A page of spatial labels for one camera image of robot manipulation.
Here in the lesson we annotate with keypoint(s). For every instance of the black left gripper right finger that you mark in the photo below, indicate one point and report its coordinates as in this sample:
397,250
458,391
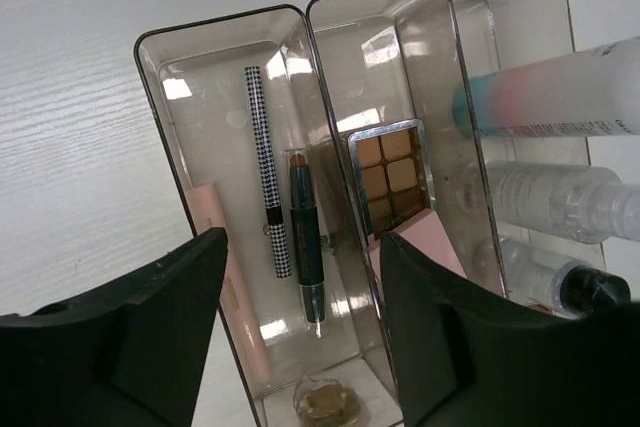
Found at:
464,356

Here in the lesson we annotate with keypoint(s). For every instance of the brown eyeshadow palette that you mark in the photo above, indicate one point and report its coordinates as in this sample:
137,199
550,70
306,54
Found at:
391,171

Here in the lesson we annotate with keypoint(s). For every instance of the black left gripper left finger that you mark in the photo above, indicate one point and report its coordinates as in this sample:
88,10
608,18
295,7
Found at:
130,352

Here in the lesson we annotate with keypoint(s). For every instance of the clear white-capped bottle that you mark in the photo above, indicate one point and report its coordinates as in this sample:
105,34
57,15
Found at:
586,204

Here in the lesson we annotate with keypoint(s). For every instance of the clear three-slot organizer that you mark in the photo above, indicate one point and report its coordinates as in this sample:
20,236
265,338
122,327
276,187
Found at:
308,133

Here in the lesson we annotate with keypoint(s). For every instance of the black concealer stick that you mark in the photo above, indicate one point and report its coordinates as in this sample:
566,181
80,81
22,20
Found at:
307,241

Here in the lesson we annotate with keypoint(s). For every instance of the pink square compact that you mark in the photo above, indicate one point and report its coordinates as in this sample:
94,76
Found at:
425,232

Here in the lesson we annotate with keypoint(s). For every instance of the grey checkered eyeliner pencil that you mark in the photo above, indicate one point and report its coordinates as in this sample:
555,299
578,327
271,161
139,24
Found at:
267,171

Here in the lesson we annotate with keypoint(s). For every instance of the pink slim tube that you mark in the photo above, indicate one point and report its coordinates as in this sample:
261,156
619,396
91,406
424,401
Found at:
207,212

